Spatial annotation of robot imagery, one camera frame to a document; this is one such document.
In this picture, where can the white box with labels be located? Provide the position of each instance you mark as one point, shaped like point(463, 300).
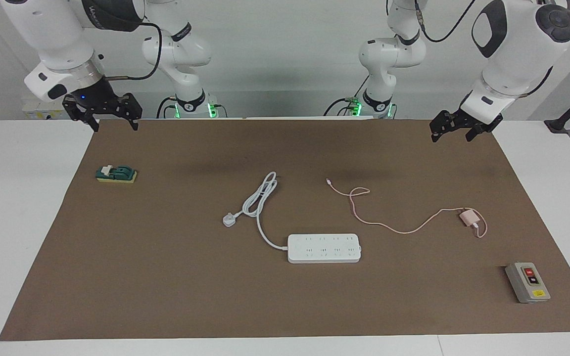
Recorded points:
point(35, 112)

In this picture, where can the brown table mat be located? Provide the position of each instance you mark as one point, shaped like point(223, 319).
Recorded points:
point(215, 296)

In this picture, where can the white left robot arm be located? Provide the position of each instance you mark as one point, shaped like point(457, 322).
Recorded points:
point(512, 54)

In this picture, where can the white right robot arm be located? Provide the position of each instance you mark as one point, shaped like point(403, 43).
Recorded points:
point(57, 39)

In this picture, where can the grey push-button switch box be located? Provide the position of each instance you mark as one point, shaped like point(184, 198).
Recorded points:
point(527, 283)

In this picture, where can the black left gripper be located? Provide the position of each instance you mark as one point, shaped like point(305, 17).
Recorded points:
point(458, 121)

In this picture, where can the white power strip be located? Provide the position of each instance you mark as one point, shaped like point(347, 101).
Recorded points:
point(322, 249)

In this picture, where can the pink charger adapter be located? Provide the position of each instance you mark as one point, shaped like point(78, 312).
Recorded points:
point(468, 217)

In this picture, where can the green knife switch yellow base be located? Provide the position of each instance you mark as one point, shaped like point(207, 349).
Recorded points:
point(117, 174)

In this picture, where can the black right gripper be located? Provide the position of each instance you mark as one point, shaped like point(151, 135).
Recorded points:
point(99, 104)

